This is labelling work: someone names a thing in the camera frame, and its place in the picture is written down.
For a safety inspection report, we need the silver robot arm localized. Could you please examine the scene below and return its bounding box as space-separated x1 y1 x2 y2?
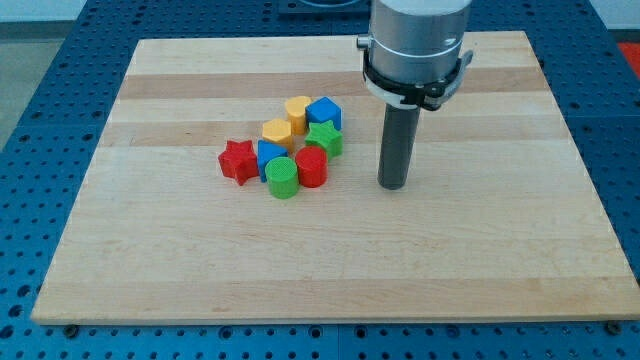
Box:
356 0 471 84

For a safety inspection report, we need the green star block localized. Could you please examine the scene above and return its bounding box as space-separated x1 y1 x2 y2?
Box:
305 120 343 161

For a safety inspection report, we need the blue cube block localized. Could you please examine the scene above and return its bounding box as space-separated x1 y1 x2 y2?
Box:
305 97 343 131

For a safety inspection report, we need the red star block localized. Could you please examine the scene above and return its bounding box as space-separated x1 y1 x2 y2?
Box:
218 140 259 186

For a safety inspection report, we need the red cylinder block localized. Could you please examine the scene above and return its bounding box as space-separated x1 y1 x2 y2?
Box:
295 146 328 188

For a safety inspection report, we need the green cylinder block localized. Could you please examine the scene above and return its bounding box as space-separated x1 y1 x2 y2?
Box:
265 157 299 199

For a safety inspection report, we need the blue triangle block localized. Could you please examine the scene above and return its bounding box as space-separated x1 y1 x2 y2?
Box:
257 140 288 183

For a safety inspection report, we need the yellow hexagon block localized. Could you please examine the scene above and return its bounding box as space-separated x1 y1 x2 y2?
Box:
262 118 294 152

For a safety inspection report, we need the yellow heart block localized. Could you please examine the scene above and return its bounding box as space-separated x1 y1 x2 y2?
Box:
284 96 312 135

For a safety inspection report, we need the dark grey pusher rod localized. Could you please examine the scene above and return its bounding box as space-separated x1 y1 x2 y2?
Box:
377 105 420 190

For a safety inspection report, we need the wooden board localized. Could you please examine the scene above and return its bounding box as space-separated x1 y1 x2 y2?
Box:
31 31 639 325

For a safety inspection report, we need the black clamp ring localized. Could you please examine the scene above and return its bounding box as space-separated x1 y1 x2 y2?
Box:
362 48 475 112

